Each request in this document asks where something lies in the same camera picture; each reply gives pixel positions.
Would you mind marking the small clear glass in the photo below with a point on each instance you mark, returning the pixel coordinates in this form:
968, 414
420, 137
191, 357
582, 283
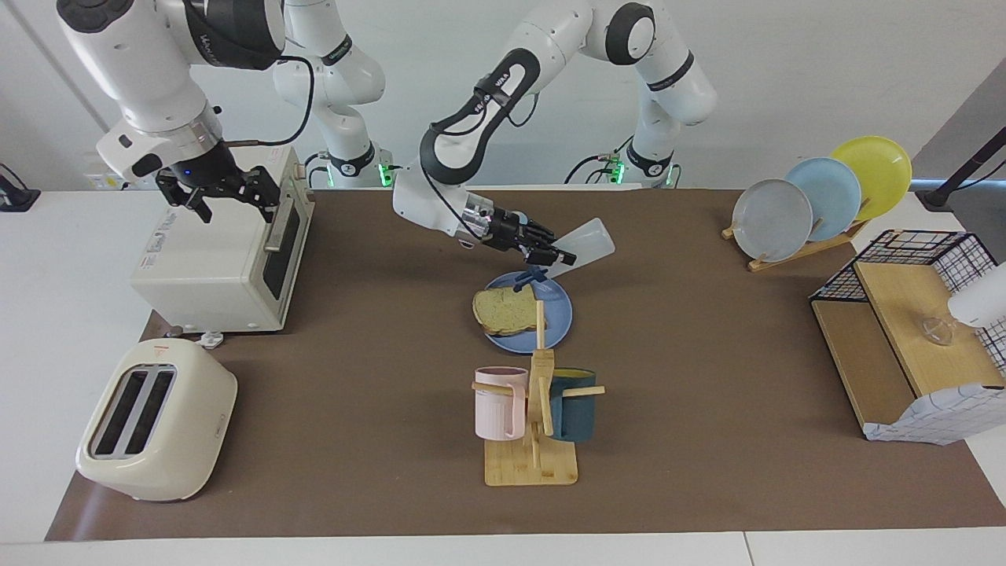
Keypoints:
939, 330

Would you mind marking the dark teal mug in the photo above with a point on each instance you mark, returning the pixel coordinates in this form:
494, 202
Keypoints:
574, 417

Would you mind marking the white grid-pattern cloth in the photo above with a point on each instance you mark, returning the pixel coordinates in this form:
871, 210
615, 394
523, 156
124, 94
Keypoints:
935, 417

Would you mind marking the white wall socket box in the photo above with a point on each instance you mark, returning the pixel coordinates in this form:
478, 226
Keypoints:
89, 179

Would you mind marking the grey-blue plate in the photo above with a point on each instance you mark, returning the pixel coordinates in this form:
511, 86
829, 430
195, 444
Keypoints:
770, 220

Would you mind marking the toasted bread slice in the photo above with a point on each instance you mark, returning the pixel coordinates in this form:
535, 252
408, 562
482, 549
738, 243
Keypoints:
507, 310

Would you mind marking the white cylindrical object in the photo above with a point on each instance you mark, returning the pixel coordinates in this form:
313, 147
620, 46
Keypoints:
982, 303

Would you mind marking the cream two-slot toaster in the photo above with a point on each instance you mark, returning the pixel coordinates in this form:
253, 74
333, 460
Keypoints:
189, 424

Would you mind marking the black camera stand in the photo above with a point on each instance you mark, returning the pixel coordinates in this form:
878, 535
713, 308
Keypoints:
935, 196

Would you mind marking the wooden mug tree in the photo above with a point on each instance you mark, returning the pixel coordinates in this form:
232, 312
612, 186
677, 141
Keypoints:
530, 468

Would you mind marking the wooden stepped shelf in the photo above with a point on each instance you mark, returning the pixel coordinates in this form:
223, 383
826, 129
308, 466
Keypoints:
904, 314

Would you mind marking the translucent squeeze bottle blue cap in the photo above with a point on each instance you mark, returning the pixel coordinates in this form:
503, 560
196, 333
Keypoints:
589, 244

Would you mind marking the brown table mat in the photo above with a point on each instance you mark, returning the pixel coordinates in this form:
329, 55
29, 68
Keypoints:
377, 393

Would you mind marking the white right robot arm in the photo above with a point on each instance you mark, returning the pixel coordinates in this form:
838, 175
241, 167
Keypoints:
134, 63

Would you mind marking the yellow plate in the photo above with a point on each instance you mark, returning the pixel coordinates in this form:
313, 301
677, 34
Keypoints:
876, 173

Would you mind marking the pink ribbed mug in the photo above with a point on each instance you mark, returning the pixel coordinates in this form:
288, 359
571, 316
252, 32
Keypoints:
495, 409

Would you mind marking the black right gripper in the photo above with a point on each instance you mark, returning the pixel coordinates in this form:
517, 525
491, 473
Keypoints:
206, 169

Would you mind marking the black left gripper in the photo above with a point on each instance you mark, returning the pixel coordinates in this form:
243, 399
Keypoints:
507, 230

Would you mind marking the light blue plate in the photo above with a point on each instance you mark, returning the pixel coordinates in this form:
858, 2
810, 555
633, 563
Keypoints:
833, 196

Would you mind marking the wooden plate rack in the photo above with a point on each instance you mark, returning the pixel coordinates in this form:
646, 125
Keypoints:
817, 245

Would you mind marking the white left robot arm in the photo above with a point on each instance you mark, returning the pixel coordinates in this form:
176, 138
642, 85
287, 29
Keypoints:
416, 208

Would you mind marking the white toaster oven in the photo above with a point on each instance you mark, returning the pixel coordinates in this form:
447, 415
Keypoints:
204, 283

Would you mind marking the blue round plate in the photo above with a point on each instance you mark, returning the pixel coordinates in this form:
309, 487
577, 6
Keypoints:
554, 314

